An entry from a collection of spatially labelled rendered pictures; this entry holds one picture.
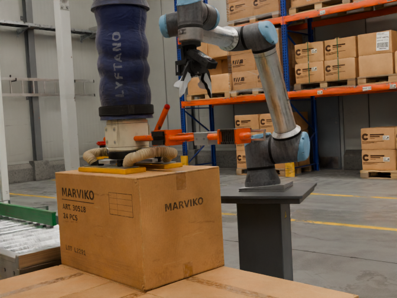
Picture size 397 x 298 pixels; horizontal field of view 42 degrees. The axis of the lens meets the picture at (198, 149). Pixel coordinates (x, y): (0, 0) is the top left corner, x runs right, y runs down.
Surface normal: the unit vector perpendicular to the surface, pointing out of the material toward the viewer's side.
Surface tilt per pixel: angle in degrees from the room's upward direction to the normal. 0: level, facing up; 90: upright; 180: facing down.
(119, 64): 73
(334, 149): 90
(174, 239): 90
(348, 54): 94
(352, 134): 90
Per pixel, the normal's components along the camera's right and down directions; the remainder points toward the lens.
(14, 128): 0.76, -0.01
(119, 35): 0.02, -0.14
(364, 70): -0.68, 0.09
